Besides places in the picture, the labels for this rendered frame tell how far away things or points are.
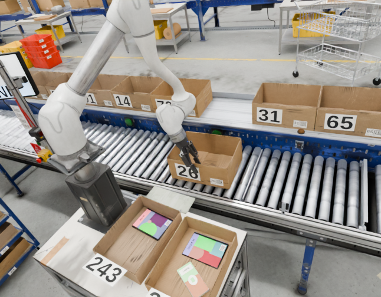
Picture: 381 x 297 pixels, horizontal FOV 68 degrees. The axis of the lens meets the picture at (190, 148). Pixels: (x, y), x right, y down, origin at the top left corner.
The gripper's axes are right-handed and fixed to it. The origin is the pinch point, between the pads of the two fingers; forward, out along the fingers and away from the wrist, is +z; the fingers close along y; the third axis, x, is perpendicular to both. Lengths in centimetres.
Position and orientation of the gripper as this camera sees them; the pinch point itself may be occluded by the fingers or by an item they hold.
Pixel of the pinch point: (196, 165)
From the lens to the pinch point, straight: 166.1
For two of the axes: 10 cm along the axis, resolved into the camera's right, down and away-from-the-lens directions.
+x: 7.9, -1.2, -6.0
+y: -4.1, 6.2, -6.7
